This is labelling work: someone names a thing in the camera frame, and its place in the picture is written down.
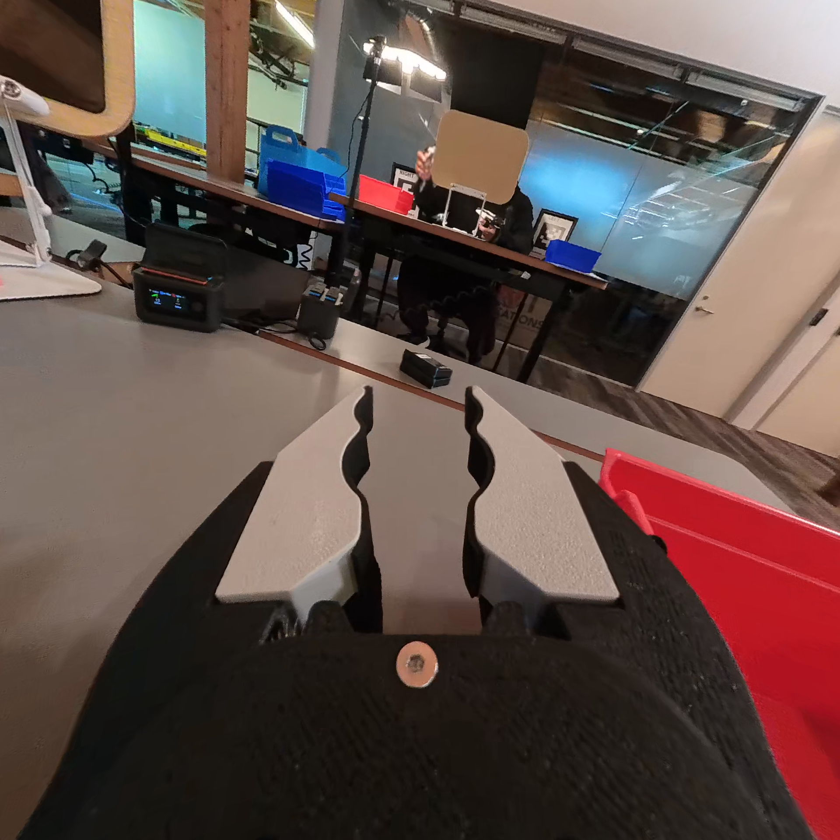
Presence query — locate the small black battery charger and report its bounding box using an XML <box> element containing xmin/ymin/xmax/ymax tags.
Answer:
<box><xmin>297</xmin><ymin>283</ymin><xmax>347</xmax><ymax>340</ymax></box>

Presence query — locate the large red plastic bin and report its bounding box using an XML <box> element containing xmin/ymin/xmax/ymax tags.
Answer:
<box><xmin>598</xmin><ymin>448</ymin><xmax>840</xmax><ymax>840</ymax></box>

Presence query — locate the black framed printed sign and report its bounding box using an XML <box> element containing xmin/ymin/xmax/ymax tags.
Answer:
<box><xmin>532</xmin><ymin>209</ymin><xmax>580</xmax><ymax>258</ymax></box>
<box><xmin>392</xmin><ymin>162</ymin><xmax>421</xmax><ymax>219</ymax></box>

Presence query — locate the small black box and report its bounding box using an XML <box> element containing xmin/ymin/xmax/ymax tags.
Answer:
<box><xmin>399</xmin><ymin>348</ymin><xmax>454</xmax><ymax>389</ymax></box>

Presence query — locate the wood framed tablet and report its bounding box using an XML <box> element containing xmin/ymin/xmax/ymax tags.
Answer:
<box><xmin>0</xmin><ymin>0</ymin><xmax>137</xmax><ymax>139</ymax></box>

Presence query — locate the stack of blue bins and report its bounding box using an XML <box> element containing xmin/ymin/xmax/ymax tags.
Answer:
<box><xmin>257</xmin><ymin>126</ymin><xmax>349</xmax><ymax>223</ymax></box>

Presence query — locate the thin black charger cable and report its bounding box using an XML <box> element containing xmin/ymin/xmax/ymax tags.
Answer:
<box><xmin>220</xmin><ymin>315</ymin><xmax>329</xmax><ymax>353</ymax></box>

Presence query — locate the long wooden office desk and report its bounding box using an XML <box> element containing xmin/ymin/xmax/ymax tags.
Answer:
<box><xmin>85</xmin><ymin>138</ymin><xmax>349</xmax><ymax>309</ymax></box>
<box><xmin>328</xmin><ymin>190</ymin><xmax>609</xmax><ymax>385</ymax></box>

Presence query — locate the wooden post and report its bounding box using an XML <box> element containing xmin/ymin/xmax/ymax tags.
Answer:
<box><xmin>205</xmin><ymin>0</ymin><xmax>252</xmax><ymax>181</ymax></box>

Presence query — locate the black power station with display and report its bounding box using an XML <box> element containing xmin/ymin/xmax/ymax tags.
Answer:
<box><xmin>131</xmin><ymin>222</ymin><xmax>228</xmax><ymax>333</ymax></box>

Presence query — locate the studio light on tripod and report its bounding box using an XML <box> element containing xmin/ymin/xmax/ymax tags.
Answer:
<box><xmin>344</xmin><ymin>34</ymin><xmax>450</xmax><ymax>204</ymax></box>

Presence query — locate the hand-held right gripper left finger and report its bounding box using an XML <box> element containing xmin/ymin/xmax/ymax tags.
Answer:
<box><xmin>214</xmin><ymin>385</ymin><xmax>383</xmax><ymax>632</ymax></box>

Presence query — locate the white door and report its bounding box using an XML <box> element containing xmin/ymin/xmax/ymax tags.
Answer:
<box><xmin>640</xmin><ymin>108</ymin><xmax>840</xmax><ymax>421</ymax></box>
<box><xmin>728</xmin><ymin>289</ymin><xmax>840</xmax><ymax>442</ymax></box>

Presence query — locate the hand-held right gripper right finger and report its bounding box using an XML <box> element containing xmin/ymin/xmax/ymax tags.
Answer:
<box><xmin>463</xmin><ymin>385</ymin><xmax>622</xmax><ymax>632</ymax></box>

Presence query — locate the small red plastic bin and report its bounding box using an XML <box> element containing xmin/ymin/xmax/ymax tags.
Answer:
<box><xmin>357</xmin><ymin>174</ymin><xmax>416</xmax><ymax>216</ymax></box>

